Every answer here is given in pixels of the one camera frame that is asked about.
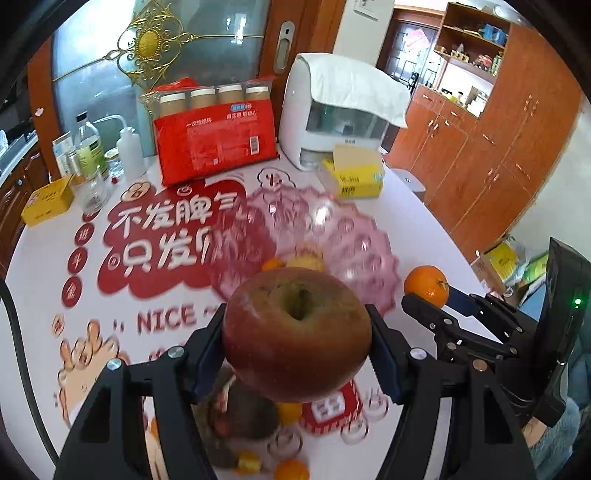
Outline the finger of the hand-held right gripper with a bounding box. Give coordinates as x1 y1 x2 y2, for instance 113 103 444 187
443 285 532 337
401 294 518 365

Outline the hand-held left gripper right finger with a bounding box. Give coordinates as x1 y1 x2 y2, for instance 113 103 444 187
365 303 539 480

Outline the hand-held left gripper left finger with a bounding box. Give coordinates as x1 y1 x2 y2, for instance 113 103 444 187
53 302 229 480

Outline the red apple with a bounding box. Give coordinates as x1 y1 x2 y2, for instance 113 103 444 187
222 269 373 402

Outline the pink glass fruit plate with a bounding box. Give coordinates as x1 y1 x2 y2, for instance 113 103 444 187
208 185 402 319

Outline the person's right forearm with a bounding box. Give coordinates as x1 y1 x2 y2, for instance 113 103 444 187
522 397 585 472

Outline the cardboard box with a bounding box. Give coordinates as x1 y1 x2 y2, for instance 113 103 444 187
471 235 552 301

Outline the grey plastic stool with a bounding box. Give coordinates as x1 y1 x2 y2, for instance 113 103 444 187
392 168 426 204

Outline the yellow pear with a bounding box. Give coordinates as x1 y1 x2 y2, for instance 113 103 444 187
286 247 326 273

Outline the printed red white tablecloth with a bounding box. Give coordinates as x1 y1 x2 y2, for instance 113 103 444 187
0 157 509 480

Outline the yellow tissue box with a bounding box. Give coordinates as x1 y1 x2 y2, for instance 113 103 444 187
322 144 386 200

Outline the tall wooden storage cabinet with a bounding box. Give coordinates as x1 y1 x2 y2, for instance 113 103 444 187
383 0 585 278

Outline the clear drinking glass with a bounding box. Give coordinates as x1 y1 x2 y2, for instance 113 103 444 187
82 168 109 215

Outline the small glass jar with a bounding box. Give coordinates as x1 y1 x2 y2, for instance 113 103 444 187
104 148 124 182

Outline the red paper cup pack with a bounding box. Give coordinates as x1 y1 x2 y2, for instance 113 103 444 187
139 80 278 188

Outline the white squeeze bottle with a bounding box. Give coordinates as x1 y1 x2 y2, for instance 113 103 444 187
115 117 147 182

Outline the flat yellow box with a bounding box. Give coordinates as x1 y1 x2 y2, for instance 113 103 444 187
21 174 75 227

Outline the white countertop appliance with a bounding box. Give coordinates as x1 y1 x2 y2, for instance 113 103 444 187
280 53 398 172

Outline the clear bottle green label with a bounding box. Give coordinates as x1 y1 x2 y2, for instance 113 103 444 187
74 113 109 183

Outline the white cloth cover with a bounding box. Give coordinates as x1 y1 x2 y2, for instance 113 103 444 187
302 53 411 129

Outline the wooden kitchen base cabinet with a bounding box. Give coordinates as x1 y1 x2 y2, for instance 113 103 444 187
0 134 51 278

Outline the white carton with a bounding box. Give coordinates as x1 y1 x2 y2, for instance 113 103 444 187
52 131 79 178

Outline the dark entrance door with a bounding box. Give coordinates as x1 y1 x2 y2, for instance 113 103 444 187
376 9 444 88

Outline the red plastic bag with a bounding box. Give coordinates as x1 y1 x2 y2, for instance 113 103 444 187
154 78 206 95

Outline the frosted glass wooden door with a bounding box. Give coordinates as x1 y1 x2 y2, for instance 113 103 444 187
28 0 345 195

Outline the gold door ornament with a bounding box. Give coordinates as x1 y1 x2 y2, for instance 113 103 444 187
102 7 204 88

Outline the black cable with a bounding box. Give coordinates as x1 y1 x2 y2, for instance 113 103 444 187
0 279 61 462

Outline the silver door handle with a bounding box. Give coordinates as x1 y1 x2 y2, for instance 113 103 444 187
276 21 296 75

